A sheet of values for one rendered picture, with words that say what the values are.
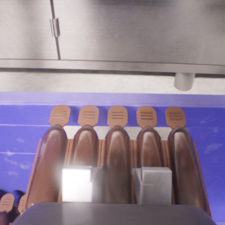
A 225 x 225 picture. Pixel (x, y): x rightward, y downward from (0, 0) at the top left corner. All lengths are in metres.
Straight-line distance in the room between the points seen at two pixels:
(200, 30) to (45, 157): 0.66
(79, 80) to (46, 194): 0.82
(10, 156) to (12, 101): 0.07
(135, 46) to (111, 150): 0.63
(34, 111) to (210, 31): 0.61
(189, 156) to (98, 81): 0.80
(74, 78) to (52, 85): 0.08
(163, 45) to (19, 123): 0.59
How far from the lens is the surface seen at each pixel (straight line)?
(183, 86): 0.94
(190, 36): 0.80
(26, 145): 0.29
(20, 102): 0.25
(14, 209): 0.35
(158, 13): 0.76
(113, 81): 0.97
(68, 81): 0.98
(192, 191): 0.17
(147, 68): 0.84
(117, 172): 0.17
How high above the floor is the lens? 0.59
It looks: 44 degrees down
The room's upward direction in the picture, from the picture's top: straight up
